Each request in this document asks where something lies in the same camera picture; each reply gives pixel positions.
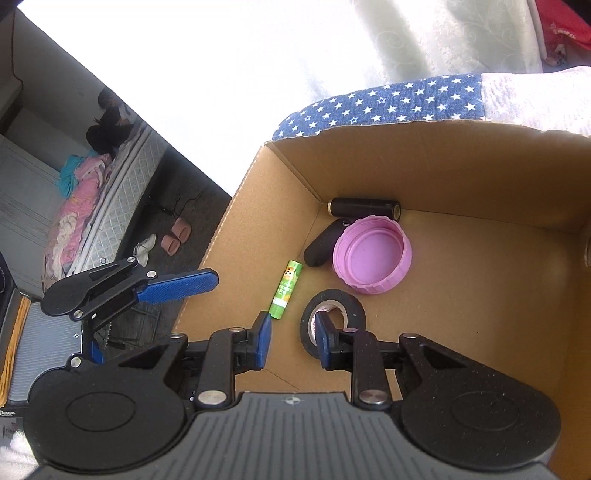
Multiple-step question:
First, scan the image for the brown cardboard box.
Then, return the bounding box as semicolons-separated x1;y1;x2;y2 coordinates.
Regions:
173;121;591;480

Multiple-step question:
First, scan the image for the bed with quilted mattress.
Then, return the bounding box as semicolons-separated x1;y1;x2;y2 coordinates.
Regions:
41;122;169;291

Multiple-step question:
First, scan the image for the red floral cloth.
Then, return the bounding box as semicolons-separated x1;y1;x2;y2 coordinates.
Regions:
531;0;591;68

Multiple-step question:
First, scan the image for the blue star blanket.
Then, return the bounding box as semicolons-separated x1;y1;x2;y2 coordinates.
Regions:
271;74;485;141

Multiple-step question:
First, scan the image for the white star blanket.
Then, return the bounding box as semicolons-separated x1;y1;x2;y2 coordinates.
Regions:
480;67;591;137

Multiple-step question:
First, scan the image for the green lip balm stick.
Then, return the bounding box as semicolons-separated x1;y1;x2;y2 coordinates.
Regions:
269;260;303;320

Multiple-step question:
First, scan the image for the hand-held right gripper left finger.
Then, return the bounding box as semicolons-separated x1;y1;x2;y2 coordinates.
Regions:
117;311;274;411

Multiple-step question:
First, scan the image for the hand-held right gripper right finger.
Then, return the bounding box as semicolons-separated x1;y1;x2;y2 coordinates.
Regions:
314;312;467;411

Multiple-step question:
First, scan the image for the pile of clothes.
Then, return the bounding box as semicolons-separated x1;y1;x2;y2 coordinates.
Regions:
44;152;114;278

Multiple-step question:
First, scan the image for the black oval object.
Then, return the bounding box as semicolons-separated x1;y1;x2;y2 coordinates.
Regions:
303;219;352;269

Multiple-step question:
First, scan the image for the pink plastic lid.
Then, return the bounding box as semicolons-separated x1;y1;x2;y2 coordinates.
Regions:
332;216;413;296

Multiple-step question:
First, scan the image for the white shoe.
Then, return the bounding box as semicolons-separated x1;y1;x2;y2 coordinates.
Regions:
133;234;157;267

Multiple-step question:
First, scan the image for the white curtain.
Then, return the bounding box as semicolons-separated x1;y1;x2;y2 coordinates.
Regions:
286;0;555;121

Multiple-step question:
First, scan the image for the dark cloth bundle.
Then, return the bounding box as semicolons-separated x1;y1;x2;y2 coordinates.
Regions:
85;88;134;155

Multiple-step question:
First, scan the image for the black tape roll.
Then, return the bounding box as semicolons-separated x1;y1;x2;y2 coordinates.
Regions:
300;289;367;361

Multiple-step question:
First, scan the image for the black tube gold end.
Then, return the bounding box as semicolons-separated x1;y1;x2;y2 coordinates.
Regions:
328;198;402;221

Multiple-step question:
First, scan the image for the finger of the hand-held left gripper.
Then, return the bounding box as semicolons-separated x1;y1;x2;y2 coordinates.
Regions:
41;257;220;322
69;318;114;370

